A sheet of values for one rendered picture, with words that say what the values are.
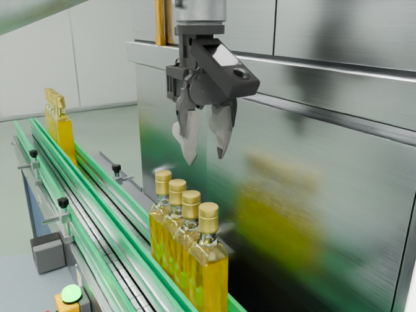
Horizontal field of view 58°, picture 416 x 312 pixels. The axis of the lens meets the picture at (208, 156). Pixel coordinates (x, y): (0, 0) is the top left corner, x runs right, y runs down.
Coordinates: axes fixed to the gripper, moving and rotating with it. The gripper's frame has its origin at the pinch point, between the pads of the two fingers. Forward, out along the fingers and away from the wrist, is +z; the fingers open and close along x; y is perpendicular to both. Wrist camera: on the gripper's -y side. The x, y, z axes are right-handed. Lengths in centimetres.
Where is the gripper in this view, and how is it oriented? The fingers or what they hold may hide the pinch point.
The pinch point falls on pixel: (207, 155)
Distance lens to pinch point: 60.9
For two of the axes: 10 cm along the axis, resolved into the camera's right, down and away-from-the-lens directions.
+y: -5.3, -2.9, 8.0
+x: -8.5, 1.8, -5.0
